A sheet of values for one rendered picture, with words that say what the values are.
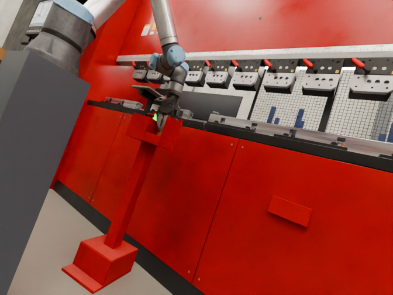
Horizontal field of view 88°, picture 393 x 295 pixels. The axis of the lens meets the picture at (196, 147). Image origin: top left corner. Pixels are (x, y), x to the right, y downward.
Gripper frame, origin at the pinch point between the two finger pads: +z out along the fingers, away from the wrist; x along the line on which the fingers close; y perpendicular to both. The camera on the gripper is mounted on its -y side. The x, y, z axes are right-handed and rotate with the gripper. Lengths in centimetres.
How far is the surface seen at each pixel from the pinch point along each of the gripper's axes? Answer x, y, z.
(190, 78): 14, 40, -42
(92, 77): 117, 48, -30
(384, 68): -86, 18, -53
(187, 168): -13.2, 17.7, 15.7
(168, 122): -4.9, -2.0, -4.2
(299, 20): -46, 30, -81
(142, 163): 3.1, -1.3, 18.7
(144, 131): 5.0, -5.0, 3.4
